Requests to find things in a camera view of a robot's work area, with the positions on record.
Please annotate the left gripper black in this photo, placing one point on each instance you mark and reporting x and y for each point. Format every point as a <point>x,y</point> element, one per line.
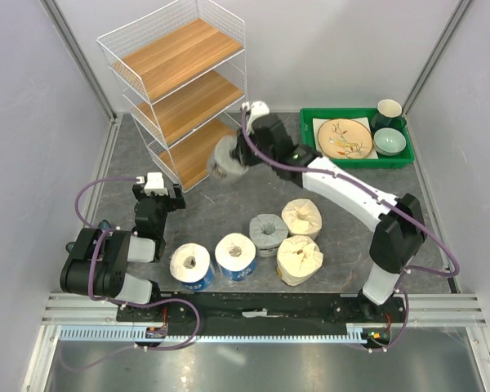
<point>174,203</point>

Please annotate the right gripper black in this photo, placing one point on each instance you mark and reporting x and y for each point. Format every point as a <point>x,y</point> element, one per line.
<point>241,152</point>

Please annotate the grey paper towel roll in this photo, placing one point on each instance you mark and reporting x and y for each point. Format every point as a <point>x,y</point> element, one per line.
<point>222,165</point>

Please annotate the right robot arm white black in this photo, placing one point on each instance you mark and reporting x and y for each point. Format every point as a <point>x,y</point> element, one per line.
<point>396,224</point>

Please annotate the blue star shaped dish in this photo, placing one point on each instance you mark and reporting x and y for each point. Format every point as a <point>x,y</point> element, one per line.
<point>103,225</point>

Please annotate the blue wrapped roll left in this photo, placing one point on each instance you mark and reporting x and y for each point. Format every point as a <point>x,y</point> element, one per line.
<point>191,265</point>

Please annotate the blue wrapped roll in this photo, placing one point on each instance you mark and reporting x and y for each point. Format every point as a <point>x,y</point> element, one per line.
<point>236,256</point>
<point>191,265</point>

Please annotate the cream wrapped roll far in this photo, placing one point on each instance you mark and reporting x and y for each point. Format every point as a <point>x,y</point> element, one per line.
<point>302,217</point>

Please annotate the cream wrapped roll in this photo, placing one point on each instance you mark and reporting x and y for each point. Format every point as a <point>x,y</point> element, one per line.
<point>302,217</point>
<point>298,259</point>

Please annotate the blue wrapped roll right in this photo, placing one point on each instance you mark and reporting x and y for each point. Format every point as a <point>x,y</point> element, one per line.
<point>236,256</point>

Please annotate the decorated ceramic plate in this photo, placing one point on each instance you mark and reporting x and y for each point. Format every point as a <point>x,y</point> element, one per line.
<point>344,138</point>

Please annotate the cream wrapped roll near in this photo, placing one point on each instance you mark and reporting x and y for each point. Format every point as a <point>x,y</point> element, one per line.
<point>298,259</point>

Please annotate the light green ceramic bowl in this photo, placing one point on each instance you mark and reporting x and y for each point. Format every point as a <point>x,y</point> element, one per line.
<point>389,142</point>

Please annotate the dark green ceramic cup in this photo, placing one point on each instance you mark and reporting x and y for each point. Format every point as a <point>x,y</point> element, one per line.
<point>389,113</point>

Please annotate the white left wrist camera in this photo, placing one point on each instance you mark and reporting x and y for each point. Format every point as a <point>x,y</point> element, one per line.
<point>154,184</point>

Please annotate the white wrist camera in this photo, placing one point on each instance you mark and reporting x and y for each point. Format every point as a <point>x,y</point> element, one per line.
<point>250,111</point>
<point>154,184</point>

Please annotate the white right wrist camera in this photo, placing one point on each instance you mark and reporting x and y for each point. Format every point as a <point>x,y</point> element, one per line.
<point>250,111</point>

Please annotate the white wire wooden shelf rack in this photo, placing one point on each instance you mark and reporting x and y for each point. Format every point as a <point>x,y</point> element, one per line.
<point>182,68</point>

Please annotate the blue grey cable duct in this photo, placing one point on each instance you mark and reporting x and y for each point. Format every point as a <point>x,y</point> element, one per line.
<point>352,335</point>

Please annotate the aluminium frame rail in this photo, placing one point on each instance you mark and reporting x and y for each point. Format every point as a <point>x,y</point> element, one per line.
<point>426,310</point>

